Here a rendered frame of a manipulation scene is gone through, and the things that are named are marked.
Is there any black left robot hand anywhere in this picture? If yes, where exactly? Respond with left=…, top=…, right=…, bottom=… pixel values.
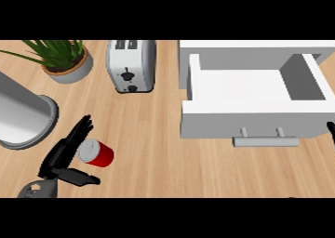
left=36, top=114, right=101, bottom=188

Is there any red can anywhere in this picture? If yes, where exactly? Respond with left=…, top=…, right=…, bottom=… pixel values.
left=76, top=139, right=115, bottom=168

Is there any white open drawer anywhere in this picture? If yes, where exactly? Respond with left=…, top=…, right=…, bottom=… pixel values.
left=180, top=53, right=335, bottom=139

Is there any large grey cylinder container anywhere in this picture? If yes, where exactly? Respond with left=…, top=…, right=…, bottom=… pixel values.
left=0, top=66, right=60, bottom=151

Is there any potted green plant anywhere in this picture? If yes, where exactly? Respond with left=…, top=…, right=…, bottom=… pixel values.
left=0, top=40, right=94, bottom=85

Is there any white cabinet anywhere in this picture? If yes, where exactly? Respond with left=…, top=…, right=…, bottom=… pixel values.
left=177, top=40, right=335, bottom=90

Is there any silver toaster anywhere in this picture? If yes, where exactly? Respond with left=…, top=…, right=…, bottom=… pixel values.
left=104, top=40, right=157, bottom=95

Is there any grey drawer handle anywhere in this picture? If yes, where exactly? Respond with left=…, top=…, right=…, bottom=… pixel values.
left=231, top=126, right=301, bottom=148

